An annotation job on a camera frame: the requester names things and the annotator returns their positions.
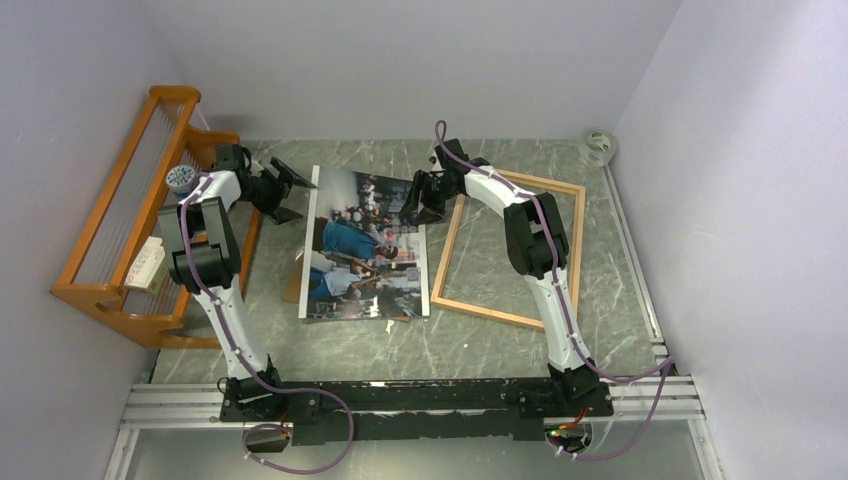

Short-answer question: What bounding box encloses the orange wooden rack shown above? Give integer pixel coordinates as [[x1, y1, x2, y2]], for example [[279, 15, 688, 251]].
[[50, 85, 240, 349]]

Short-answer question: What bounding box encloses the printed photo of people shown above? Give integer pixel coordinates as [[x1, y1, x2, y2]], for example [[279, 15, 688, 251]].
[[298, 166, 430, 321]]

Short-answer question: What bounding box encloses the aluminium rail frame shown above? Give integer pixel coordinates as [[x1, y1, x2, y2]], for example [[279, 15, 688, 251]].
[[102, 165, 727, 480]]

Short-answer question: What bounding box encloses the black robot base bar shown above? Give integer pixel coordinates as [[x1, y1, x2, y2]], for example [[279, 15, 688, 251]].
[[219, 377, 614, 446]]

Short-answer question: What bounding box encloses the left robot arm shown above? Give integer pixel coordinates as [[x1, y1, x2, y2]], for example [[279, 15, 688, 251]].
[[158, 143, 314, 420]]

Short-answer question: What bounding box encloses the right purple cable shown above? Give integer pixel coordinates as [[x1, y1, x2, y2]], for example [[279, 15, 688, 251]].
[[433, 119, 677, 463]]

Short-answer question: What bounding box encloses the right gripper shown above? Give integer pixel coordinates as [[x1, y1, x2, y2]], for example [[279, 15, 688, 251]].
[[400, 172, 460, 227]]

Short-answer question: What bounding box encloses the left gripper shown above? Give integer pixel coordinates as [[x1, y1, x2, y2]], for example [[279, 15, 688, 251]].
[[239, 158, 316, 225]]

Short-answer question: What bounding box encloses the small white green box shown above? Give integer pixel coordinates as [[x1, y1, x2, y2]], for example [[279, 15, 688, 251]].
[[123, 236, 167, 295]]

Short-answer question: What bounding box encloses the light wooden picture frame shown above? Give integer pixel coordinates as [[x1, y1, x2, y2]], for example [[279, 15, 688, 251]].
[[431, 167, 586, 331]]

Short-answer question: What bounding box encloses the blue white round can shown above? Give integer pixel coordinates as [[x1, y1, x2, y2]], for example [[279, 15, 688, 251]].
[[165, 165, 198, 199]]

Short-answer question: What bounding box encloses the brown backing board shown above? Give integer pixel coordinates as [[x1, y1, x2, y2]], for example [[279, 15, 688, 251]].
[[282, 258, 412, 323]]

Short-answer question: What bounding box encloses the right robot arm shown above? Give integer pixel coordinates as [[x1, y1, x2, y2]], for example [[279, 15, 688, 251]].
[[401, 139, 611, 415]]

